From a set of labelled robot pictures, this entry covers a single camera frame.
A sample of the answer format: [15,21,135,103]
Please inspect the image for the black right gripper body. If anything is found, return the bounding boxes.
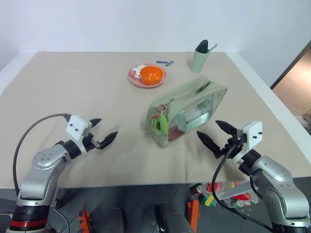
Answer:
[224,133,247,159]

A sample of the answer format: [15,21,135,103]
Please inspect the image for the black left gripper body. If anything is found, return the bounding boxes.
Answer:
[82,126,102,151]

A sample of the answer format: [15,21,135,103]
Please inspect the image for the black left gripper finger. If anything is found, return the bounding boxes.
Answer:
[88,117,103,130]
[100,131,119,150]

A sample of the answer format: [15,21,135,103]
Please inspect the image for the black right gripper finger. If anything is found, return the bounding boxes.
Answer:
[215,119,238,138]
[196,131,226,160]

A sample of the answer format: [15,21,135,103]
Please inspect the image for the green transparent pouch bag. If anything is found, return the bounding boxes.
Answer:
[145,75,228,149]

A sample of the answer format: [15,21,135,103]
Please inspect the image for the grey metal bar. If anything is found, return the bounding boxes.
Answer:
[218,181,254,200]

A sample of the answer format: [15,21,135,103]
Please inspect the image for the clear bag of colourful toys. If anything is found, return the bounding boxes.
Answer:
[191,181,260,210]

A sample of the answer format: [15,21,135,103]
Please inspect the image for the pink plate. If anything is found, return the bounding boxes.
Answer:
[127,63,168,89]

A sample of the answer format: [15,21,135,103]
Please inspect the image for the small white toy pieces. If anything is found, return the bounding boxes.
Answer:
[131,64,146,79]

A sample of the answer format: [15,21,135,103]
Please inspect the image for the pale green cup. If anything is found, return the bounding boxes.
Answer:
[190,48,210,73]

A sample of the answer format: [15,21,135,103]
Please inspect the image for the orange clamp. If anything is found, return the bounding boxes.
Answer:
[77,209,92,233]
[186,199,201,233]

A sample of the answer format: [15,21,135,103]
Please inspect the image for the orange bowl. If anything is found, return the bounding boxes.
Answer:
[139,66,164,86]

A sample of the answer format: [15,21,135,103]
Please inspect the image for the dark rounded shape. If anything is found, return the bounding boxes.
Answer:
[155,202,195,233]

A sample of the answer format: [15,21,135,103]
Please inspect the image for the black tool in cup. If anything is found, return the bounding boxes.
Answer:
[196,39,209,54]

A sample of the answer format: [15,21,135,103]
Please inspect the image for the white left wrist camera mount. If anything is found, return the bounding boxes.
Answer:
[66,115,93,155]

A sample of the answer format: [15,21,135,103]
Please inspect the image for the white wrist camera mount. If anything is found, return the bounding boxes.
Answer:
[231,120,263,166]
[66,115,93,155]

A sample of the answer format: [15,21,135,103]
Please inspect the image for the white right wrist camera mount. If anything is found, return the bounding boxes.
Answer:
[231,120,263,166]

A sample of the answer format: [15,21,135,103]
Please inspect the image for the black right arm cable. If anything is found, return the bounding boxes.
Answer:
[211,142,276,232]

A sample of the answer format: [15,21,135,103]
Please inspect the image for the green charm with pink ring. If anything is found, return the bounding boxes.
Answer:
[151,103,169,135]

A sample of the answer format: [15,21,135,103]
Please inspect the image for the grey left arm cable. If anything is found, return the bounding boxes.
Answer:
[13,113,71,193]

